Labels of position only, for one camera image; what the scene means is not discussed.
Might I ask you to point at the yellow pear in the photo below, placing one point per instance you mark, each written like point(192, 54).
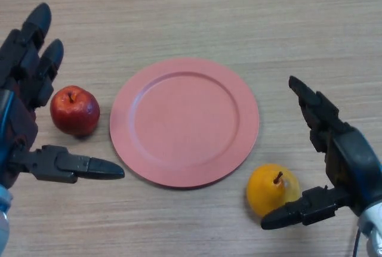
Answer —
point(265, 191)

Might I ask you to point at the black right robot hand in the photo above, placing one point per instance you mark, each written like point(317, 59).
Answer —
point(352, 155)

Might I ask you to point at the red apple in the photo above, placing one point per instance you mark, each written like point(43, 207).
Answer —
point(73, 114)

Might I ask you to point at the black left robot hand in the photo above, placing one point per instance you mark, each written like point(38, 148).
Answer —
point(21, 120)

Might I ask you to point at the pink round plate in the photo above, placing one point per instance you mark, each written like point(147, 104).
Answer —
point(185, 123)

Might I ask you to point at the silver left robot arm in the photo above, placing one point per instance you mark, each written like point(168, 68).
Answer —
point(4, 224)

